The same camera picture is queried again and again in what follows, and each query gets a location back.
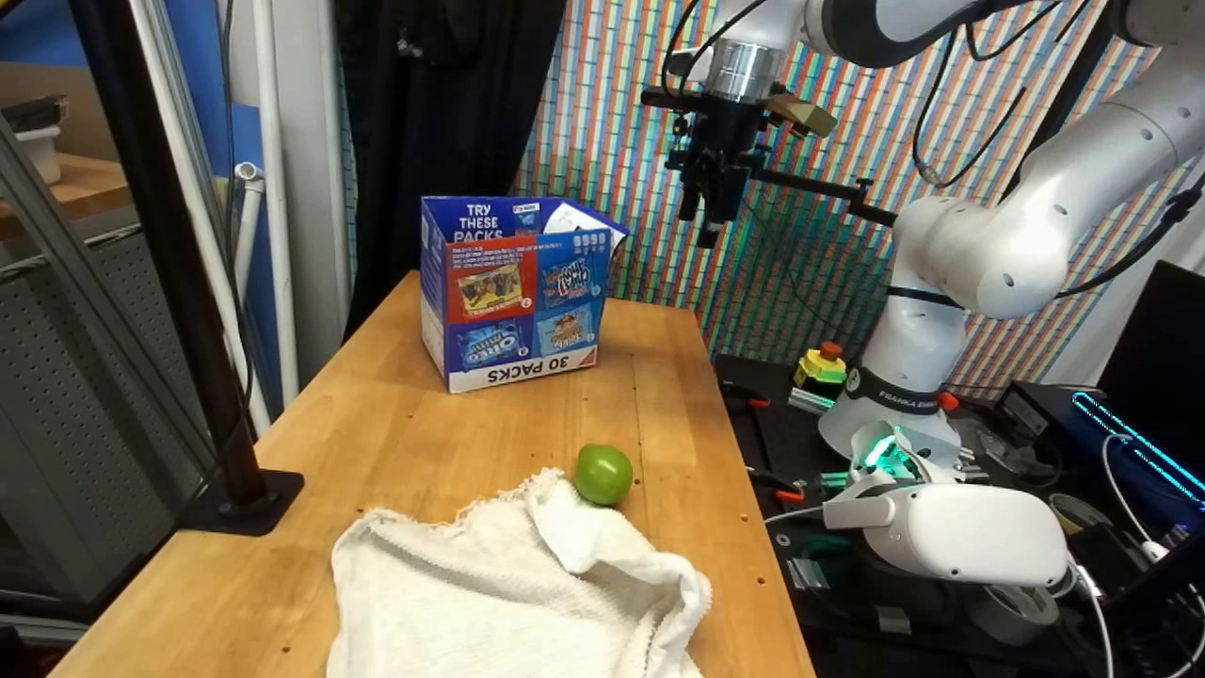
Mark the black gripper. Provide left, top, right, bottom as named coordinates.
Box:
left=663, top=102, right=771, bottom=254

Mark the grey diagonal metal rail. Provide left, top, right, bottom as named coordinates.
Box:
left=0, top=116, right=218, bottom=488

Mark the black pole stand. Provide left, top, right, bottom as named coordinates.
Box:
left=67, top=0, right=311, bottom=538

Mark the white cable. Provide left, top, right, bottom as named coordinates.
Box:
left=1069, top=430, right=1205, bottom=678

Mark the silver aluminium post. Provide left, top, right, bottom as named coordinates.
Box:
left=125, top=0, right=283, bottom=439

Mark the black robot cart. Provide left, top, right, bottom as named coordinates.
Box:
left=712, top=356, right=1205, bottom=678

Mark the white VR headset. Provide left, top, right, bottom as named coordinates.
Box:
left=823, top=484, right=1084, bottom=589

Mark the yellow red emergency stop button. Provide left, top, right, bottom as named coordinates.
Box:
left=793, top=341, right=857, bottom=404

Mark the black horizontal rod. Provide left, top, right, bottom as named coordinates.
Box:
left=750, top=161, right=906, bottom=229

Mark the white cloth towel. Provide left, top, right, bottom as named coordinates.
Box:
left=327, top=468, right=717, bottom=678

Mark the black flat panel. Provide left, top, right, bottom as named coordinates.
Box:
left=1098, top=260, right=1205, bottom=444

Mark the blue plastic crate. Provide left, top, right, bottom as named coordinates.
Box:
left=1069, top=390, right=1205, bottom=542

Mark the blue cardboard snack box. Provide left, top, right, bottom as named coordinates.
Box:
left=420, top=191, right=629, bottom=395

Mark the black hanging curtain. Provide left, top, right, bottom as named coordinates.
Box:
left=331, top=0, right=568, bottom=336

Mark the grey perforated workbench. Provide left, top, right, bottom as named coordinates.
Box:
left=0, top=125, right=218, bottom=618

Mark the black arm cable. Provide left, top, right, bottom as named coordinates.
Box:
left=1055, top=185, right=1205, bottom=301

